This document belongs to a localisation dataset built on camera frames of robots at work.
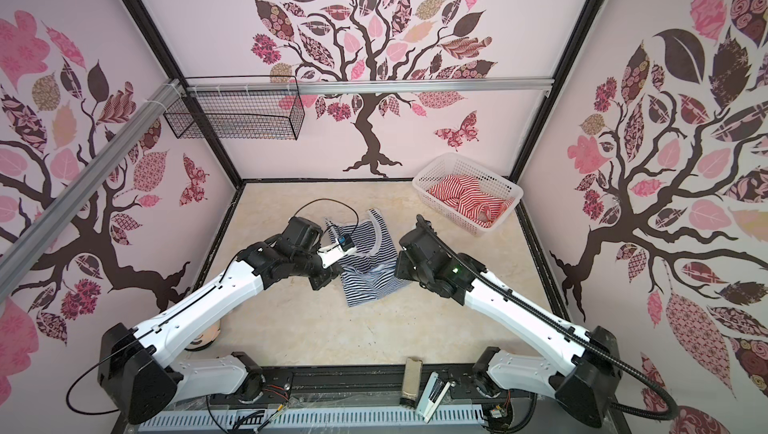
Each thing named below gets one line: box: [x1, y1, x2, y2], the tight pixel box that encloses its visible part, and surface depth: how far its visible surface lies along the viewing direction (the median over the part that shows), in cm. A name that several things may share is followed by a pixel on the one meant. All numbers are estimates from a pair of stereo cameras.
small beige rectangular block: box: [402, 357, 423, 401], surface depth 74 cm
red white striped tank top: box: [426, 175, 515, 228], surface depth 111 cm
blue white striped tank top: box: [325, 208, 411, 308], surface depth 85 cm
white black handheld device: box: [416, 372, 451, 424], surface depth 71 cm
